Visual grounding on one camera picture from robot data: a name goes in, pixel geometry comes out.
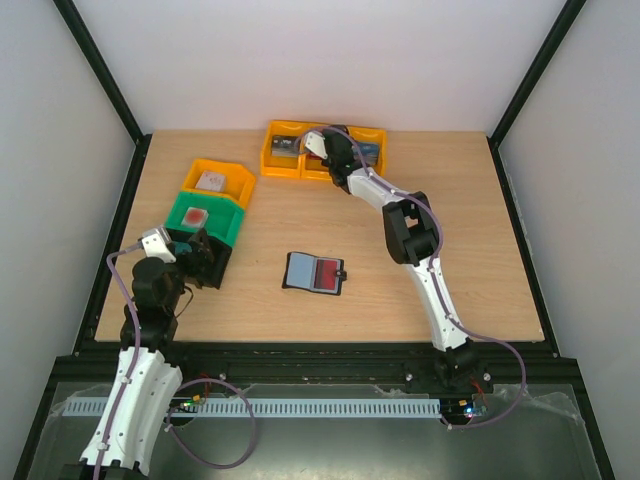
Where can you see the teal VIP card stack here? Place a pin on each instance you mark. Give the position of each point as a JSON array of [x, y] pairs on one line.
[[181, 248]]

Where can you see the yellow bin with blue cards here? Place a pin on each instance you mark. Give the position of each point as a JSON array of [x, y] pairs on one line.
[[379, 136]]

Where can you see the white slotted cable duct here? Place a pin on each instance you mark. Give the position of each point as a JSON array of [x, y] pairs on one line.
[[315, 408]]

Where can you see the black frame post left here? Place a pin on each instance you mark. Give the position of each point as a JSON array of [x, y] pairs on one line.
[[92, 54]]

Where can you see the white red-circle card stack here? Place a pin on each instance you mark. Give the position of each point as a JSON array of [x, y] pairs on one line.
[[195, 218]]

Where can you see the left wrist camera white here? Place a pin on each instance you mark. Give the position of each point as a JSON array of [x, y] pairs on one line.
[[156, 243]]

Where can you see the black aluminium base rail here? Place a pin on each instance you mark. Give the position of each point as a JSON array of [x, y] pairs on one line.
[[409, 366]]

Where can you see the white floral card stack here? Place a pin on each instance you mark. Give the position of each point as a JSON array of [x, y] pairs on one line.
[[211, 181]]

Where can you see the yellow bin with grey cards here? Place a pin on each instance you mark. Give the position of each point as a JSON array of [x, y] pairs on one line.
[[281, 167]]

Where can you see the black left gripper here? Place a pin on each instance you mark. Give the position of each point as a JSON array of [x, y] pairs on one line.
[[205, 254]]

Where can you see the grey VIP card stack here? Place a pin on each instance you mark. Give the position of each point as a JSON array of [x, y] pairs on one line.
[[284, 146]]

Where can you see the black frame post right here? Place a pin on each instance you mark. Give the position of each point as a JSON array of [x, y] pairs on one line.
[[551, 43]]

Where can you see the green plastic bin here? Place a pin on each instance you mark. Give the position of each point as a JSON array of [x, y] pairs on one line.
[[224, 217]]

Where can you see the blue VIP card stack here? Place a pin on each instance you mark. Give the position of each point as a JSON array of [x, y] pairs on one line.
[[370, 152]]

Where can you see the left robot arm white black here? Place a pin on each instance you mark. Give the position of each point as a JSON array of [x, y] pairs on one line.
[[123, 441]]

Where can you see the yellow bin with red cards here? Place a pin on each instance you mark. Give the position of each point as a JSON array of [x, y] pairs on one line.
[[312, 169]]

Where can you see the black leather card holder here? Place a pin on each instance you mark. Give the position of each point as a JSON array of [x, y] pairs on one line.
[[299, 272]]

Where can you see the yellow bin near green bin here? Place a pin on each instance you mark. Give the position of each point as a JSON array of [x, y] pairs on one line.
[[229, 180]]

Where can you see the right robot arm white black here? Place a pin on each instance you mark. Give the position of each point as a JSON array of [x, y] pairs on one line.
[[413, 238]]

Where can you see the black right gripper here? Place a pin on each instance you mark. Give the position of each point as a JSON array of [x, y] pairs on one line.
[[335, 145]]

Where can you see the black frame post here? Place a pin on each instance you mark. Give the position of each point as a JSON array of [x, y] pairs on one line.
[[92, 54], [551, 43]]

